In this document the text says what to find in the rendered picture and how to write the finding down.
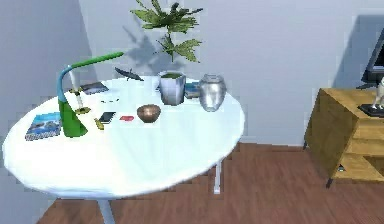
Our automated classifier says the green house plant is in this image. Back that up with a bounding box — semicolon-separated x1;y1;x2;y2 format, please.
130;0;204;64

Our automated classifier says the brown bowl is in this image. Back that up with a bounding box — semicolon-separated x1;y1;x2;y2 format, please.
136;103;162;124

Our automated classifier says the white flowerpot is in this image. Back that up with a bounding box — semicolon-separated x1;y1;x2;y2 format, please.
158;70;187;107

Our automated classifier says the black television set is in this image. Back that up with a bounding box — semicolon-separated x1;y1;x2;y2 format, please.
355;27;384;90

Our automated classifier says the clear glass vase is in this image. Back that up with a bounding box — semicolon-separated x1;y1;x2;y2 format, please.
198;73;228;113

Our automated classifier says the green desk lamp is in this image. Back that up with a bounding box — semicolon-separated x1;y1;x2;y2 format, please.
56;51;125;138

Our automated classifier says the white round table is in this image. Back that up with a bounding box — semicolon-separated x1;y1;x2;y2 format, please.
1;75;246;224

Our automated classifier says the black bird figurine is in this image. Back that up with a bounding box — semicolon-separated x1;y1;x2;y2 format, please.
114;66;145;82

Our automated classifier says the wooden television stand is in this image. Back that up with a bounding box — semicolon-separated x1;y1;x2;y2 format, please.
302;87;384;189

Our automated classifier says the white candle on brass holder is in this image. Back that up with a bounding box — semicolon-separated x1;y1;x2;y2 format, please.
68;70;92;115

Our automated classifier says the blue picture book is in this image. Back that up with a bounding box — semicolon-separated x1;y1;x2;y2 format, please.
24;112;63;142

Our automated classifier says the white statue on black base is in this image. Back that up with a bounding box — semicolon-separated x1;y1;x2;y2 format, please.
357;76;384;118

